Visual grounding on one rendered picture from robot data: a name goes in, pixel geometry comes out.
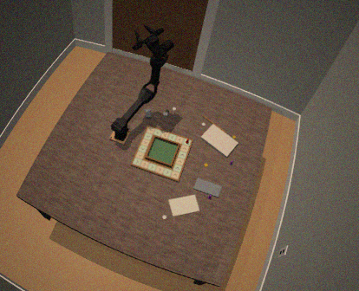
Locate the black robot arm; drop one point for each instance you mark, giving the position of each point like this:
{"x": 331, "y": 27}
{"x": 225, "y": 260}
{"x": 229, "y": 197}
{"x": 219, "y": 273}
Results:
{"x": 119, "y": 126}

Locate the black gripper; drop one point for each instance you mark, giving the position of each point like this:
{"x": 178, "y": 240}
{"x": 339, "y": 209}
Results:
{"x": 139, "y": 41}

